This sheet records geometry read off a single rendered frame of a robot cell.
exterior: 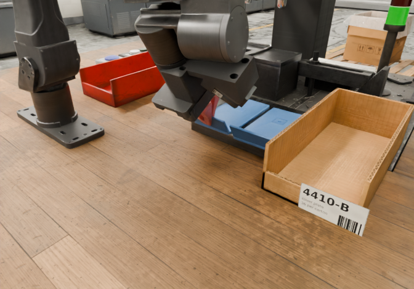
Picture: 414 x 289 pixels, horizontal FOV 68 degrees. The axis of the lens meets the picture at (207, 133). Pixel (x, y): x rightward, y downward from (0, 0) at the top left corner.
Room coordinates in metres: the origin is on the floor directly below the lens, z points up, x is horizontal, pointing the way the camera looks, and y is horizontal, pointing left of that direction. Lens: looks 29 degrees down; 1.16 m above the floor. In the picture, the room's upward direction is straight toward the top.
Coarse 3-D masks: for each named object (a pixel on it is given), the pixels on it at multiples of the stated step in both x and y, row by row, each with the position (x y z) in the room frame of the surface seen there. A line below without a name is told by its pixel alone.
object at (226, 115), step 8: (248, 104) 0.55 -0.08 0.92; (256, 104) 0.55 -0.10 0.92; (264, 104) 0.55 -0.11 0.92; (216, 112) 0.51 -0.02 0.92; (224, 112) 0.51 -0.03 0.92; (232, 112) 0.51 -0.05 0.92; (240, 112) 0.51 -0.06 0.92; (248, 112) 0.51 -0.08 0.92; (256, 112) 0.51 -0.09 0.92; (216, 120) 0.43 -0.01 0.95; (224, 120) 0.48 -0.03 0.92; (232, 120) 0.48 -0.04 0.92; (240, 120) 0.48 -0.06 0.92; (216, 128) 0.45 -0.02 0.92; (224, 128) 0.43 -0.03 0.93
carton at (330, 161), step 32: (352, 96) 0.49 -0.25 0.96; (288, 128) 0.36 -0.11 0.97; (320, 128) 0.46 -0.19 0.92; (352, 128) 0.48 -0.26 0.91; (384, 128) 0.45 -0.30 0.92; (288, 160) 0.37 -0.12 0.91; (320, 160) 0.38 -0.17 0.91; (352, 160) 0.38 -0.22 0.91; (384, 160) 0.30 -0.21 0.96; (288, 192) 0.30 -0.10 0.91; (320, 192) 0.27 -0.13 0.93; (352, 192) 0.31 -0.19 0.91; (352, 224) 0.25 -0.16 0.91
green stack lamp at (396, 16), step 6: (390, 6) 0.67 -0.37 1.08; (396, 6) 0.67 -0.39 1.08; (390, 12) 0.67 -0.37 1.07; (396, 12) 0.66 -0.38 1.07; (402, 12) 0.65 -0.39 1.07; (408, 12) 0.66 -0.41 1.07; (390, 18) 0.67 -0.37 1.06; (396, 18) 0.66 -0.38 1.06; (402, 18) 0.65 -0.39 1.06; (390, 24) 0.66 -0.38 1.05; (396, 24) 0.66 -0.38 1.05; (402, 24) 0.66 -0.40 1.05
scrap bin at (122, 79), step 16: (96, 64) 0.69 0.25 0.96; (112, 64) 0.72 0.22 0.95; (128, 64) 0.75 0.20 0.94; (144, 64) 0.79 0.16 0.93; (96, 80) 0.68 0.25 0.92; (112, 80) 0.58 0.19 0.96; (128, 80) 0.61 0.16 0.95; (144, 80) 0.64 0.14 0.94; (160, 80) 0.68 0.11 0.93; (96, 96) 0.62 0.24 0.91; (112, 96) 0.58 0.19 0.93; (128, 96) 0.61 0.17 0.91; (144, 96) 0.64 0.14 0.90
